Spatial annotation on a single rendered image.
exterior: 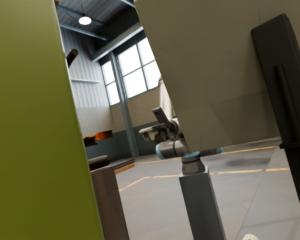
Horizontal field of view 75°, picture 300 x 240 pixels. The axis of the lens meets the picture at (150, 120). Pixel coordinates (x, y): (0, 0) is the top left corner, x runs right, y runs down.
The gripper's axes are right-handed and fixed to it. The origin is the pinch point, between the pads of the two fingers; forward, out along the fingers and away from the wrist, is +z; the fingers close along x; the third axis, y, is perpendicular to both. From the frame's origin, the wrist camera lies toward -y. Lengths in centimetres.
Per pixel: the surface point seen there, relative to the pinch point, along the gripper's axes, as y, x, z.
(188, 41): -9, -49, 31
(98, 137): -2.5, 36.3, 0.4
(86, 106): -202, 822, -416
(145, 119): -72, 620, -597
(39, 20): -11, -44, 49
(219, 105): 0, -48, 25
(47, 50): -8, -44, 49
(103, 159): 6.0, -15.3, 29.3
